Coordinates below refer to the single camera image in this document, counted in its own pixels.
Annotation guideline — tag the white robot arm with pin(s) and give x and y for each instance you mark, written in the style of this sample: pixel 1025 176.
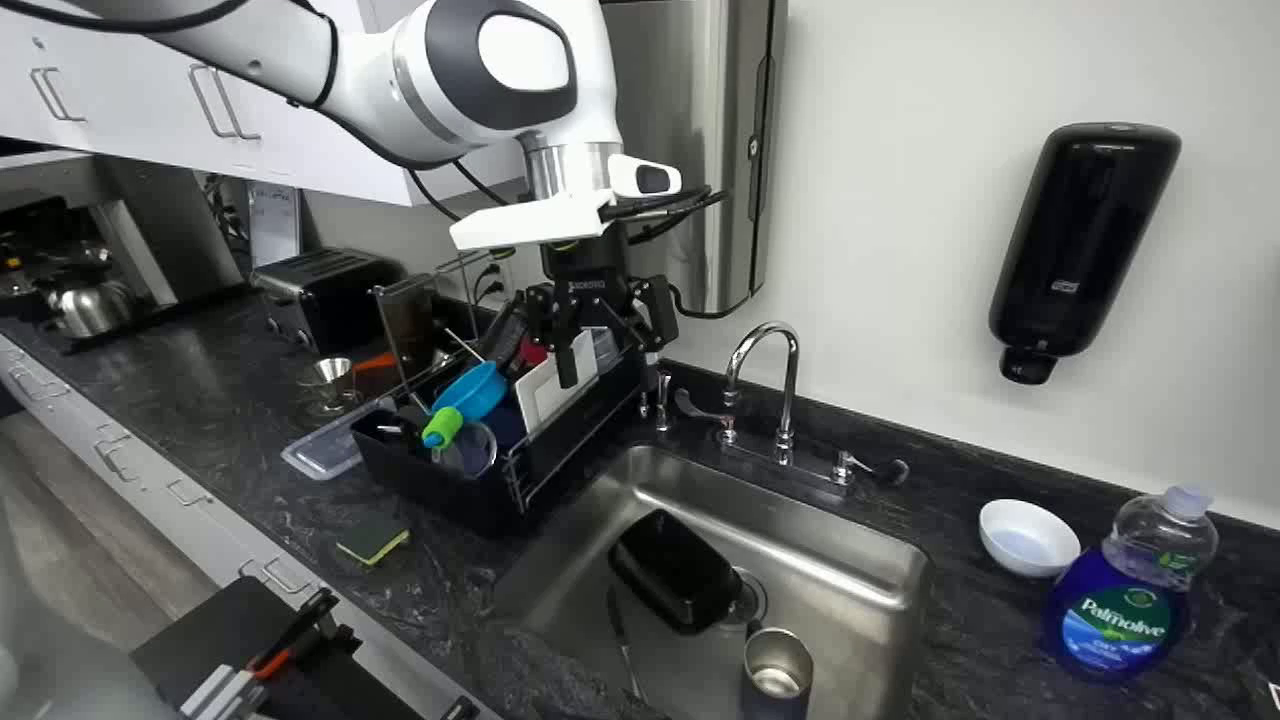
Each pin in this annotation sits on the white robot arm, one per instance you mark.
pixel 442 66

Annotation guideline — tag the black plastic container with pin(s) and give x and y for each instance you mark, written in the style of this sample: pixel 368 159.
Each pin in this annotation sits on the black plastic container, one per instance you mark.
pixel 672 572

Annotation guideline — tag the red cup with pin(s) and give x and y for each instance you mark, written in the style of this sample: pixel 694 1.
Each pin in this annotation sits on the red cup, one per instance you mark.
pixel 534 354

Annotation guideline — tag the blue dish soap bottle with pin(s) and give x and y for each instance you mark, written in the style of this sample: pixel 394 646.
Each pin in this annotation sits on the blue dish soap bottle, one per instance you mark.
pixel 1120 621

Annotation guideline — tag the white plate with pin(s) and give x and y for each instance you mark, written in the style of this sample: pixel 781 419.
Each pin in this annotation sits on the white plate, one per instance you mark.
pixel 555 387

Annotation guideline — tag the stainless steel sink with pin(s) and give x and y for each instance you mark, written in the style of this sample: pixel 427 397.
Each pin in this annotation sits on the stainless steel sink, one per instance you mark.
pixel 824 572

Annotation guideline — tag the steel paper towel dispenser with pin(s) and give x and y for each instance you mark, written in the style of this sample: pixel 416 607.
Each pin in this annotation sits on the steel paper towel dispenser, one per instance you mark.
pixel 700 162

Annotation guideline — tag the yellow green sponge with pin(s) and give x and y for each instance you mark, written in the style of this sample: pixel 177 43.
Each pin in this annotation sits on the yellow green sponge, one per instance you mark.
pixel 375 545

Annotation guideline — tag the clear plastic lid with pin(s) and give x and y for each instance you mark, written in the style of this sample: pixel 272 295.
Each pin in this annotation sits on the clear plastic lid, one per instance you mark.
pixel 326 448

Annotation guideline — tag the chrome sink sprayer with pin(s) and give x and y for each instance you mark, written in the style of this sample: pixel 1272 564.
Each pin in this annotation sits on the chrome sink sprayer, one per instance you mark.
pixel 659 402

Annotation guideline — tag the black wall soap dispenser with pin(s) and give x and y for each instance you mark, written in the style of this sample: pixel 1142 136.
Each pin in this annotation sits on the black wall soap dispenser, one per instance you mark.
pixel 1080 243

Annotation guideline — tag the orange black marker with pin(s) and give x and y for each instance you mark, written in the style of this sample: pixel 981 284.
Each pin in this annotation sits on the orange black marker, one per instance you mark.
pixel 285 652

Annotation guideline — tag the small white bowl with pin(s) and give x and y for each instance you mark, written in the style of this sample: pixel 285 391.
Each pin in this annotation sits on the small white bowl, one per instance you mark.
pixel 1025 540

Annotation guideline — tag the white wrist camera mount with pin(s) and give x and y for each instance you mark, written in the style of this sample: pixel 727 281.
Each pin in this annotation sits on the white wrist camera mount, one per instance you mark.
pixel 562 214

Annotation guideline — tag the black dish rack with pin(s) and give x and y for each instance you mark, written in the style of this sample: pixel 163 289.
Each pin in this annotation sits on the black dish rack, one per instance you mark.
pixel 534 464

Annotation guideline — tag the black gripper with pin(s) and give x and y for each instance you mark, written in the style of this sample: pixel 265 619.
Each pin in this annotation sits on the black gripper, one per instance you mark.
pixel 584 273

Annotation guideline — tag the black mounting board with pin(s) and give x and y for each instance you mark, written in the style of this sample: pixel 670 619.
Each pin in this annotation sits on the black mounting board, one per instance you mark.
pixel 255 652

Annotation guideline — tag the blue plastic bowl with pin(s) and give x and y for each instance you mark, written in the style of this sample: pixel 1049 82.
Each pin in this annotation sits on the blue plastic bowl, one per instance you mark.
pixel 468 391

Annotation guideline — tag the chrome faucet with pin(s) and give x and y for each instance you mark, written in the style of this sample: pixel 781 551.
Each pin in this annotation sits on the chrome faucet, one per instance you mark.
pixel 790 367

